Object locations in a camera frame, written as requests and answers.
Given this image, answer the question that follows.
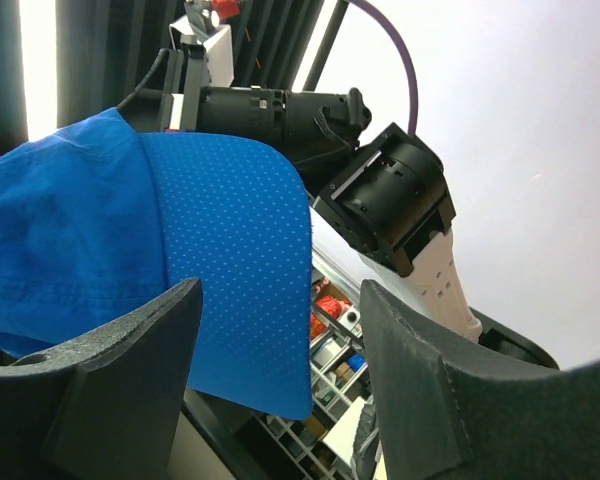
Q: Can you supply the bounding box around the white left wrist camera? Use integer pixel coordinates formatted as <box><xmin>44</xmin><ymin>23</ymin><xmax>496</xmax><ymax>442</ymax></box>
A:
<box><xmin>169</xmin><ymin>1</ymin><xmax>240</xmax><ymax>87</ymax></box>

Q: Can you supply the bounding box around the blue cap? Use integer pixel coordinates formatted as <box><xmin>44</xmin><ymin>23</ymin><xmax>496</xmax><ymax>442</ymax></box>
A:
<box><xmin>0</xmin><ymin>109</ymin><xmax>312</xmax><ymax>420</ymax></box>

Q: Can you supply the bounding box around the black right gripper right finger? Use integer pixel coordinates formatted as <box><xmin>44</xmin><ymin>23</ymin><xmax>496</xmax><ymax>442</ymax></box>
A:
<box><xmin>360</xmin><ymin>280</ymin><xmax>600</xmax><ymax>479</ymax></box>

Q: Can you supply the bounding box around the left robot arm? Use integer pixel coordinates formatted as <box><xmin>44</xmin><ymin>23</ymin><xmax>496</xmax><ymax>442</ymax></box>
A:
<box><xmin>118</xmin><ymin>48</ymin><xmax>555</xmax><ymax>368</ymax></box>

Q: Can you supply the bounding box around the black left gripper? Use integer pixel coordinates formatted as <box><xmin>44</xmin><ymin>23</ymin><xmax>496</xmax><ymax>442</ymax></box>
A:
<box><xmin>117</xmin><ymin>47</ymin><xmax>210</xmax><ymax>133</ymax></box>

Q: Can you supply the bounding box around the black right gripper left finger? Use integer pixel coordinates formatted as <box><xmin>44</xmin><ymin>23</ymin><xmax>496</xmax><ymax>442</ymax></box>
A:
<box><xmin>0</xmin><ymin>278</ymin><xmax>203</xmax><ymax>479</ymax></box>

